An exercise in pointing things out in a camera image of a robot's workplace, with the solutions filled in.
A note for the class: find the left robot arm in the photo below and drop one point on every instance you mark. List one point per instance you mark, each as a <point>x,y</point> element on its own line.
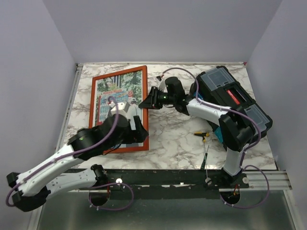
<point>31,189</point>

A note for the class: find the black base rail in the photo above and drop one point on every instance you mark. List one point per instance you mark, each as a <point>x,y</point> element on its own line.
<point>170,184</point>

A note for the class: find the black plastic toolbox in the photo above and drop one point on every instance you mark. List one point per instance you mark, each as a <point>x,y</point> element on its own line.
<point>218,86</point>

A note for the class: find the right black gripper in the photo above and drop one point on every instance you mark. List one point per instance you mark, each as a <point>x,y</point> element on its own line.
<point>151,101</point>

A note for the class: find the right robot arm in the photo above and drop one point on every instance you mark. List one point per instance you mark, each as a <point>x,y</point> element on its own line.
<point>191,106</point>

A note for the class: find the red wooden photo frame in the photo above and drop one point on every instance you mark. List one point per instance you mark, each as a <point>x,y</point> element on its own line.
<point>129,87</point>

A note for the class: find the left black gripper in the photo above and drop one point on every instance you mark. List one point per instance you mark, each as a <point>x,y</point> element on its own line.
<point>137,136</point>

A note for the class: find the green black precision screwdriver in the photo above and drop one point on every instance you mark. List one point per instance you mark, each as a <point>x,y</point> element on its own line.
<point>203,165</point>

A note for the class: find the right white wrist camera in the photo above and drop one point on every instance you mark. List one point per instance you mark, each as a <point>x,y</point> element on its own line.
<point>161,83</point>

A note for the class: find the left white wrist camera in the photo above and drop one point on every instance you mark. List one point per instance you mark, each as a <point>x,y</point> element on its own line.
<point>118,107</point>

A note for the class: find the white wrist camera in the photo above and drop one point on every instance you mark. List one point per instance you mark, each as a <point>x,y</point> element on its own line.
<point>161,83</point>
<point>118,107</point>

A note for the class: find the left aluminium side rail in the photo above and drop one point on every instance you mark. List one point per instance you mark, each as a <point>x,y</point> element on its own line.
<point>67,113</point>

